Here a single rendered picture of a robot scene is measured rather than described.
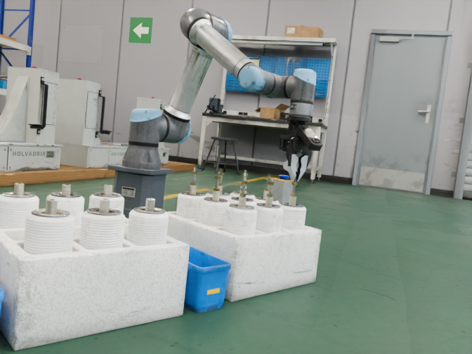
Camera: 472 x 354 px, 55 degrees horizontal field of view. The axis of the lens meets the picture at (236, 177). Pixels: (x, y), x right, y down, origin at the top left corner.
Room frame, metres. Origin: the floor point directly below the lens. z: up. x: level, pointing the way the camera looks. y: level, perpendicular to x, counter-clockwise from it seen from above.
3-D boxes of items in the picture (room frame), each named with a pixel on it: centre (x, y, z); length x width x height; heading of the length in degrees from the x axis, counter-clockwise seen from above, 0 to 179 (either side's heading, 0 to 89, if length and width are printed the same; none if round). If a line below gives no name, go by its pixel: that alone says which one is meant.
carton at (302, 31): (6.23, -0.71, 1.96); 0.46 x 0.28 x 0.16; 69
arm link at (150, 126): (1.76, 0.37, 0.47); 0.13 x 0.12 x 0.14; 143
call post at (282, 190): (1.74, -0.18, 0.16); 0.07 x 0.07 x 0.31; 44
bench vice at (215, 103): (6.04, 0.38, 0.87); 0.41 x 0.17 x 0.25; 163
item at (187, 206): (1.48, 0.14, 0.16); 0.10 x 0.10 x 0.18
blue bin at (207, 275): (1.24, 0.12, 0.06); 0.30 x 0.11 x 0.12; 42
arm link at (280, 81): (1.54, -0.10, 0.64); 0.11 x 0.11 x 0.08; 53
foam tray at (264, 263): (1.48, -0.03, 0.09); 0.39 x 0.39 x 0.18; 44
